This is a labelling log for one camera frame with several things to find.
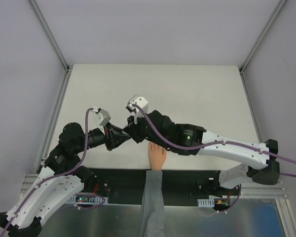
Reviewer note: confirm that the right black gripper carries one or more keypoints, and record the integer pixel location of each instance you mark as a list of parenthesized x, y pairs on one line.
[(137, 129)]

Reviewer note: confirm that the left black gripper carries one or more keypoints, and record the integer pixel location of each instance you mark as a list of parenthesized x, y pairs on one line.
[(109, 139)]

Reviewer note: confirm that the grey sleeved forearm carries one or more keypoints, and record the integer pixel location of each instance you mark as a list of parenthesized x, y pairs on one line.
[(152, 214)]

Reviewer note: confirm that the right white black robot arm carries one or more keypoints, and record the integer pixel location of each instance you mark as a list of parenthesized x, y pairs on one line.
[(257, 161)]

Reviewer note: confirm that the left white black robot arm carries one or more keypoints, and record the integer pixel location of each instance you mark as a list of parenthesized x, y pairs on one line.
[(59, 180)]

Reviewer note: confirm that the mannequin hand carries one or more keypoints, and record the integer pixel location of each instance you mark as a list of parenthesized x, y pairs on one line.
[(157, 156)]

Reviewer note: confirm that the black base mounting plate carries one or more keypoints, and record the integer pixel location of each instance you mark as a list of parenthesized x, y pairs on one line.
[(126, 186)]

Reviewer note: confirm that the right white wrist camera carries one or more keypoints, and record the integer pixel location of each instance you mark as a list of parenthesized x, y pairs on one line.
[(137, 104)]

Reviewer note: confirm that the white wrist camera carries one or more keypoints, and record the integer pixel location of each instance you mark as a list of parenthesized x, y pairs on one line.
[(101, 118), (137, 104)]

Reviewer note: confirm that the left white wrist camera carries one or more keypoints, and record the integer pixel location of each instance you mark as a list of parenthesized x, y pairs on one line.
[(101, 118)]

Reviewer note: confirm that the left white cable duct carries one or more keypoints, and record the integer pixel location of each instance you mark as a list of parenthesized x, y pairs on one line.
[(87, 200)]

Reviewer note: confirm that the white cable duct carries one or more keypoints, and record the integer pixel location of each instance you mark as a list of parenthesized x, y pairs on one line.
[(87, 200), (206, 203)]

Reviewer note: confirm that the right white cable duct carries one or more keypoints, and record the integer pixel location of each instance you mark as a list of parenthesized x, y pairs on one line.
[(206, 203)]

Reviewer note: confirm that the right aluminium frame post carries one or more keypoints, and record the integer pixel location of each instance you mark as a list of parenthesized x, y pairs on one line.
[(263, 34)]

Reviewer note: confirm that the aluminium frame post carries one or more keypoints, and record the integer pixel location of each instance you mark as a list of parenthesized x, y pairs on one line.
[(263, 34), (48, 34)]

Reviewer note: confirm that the left aluminium frame post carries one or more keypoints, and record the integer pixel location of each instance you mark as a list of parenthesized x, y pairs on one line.
[(48, 34)]

